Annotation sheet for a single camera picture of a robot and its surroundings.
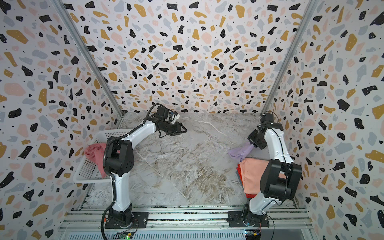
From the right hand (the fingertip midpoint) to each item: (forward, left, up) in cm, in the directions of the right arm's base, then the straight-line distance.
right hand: (250, 138), depth 86 cm
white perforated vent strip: (-46, +82, -15) cm, 96 cm away
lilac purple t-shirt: (-9, +7, 0) cm, 12 cm away
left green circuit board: (-46, +64, -15) cm, 80 cm away
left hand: (+8, +39, -2) cm, 40 cm away
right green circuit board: (-44, +3, -17) cm, 48 cm away
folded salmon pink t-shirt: (-15, -1, -11) cm, 19 cm away
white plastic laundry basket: (-17, +93, -11) cm, 95 cm away
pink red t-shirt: (-7, +90, -6) cm, 91 cm away
